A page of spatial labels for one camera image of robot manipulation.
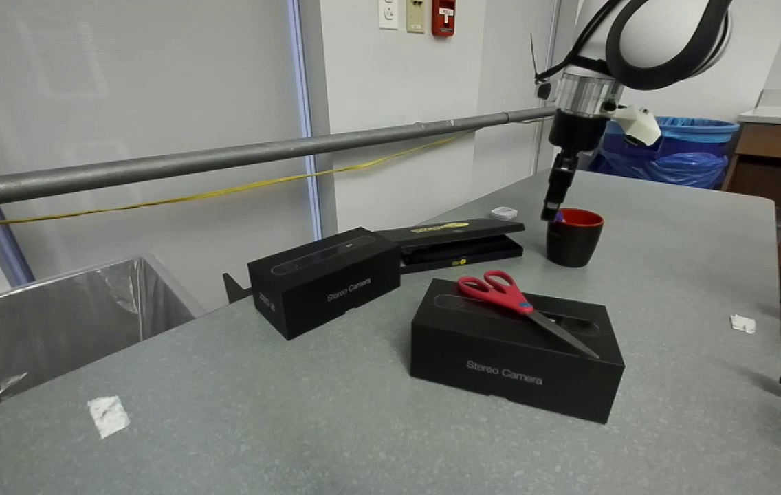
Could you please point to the white tape piece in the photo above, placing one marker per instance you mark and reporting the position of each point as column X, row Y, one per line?
column 109, row 417

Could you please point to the open black box yellow logo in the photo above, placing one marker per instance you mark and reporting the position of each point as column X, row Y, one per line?
column 454, row 242

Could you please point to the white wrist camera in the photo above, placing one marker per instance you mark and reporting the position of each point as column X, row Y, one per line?
column 640, row 125

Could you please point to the grey metal rail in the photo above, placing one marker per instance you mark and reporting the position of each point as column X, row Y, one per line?
column 165, row 165

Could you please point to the blue recycling bin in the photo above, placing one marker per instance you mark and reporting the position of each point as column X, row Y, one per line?
column 691, row 153

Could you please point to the red fire alarm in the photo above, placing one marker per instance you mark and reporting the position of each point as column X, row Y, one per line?
column 444, row 14

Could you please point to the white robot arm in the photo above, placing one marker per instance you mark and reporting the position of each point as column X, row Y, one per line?
column 616, row 45

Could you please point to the red handled scissors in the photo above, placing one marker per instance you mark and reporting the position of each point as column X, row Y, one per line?
column 502, row 290

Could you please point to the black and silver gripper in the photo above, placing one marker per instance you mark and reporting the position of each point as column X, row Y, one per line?
column 582, row 113

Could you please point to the small white paper scrap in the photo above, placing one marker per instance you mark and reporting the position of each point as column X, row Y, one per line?
column 743, row 322

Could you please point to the black stereo camera box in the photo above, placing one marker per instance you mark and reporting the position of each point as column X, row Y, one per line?
column 488, row 351
column 311, row 283

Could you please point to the grey bin with liner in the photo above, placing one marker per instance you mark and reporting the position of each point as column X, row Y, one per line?
column 59, row 326

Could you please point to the white wall switch plate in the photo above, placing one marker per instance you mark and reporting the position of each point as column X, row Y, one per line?
column 388, row 14

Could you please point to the black mug red interior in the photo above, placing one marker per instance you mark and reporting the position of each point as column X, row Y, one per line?
column 572, row 238

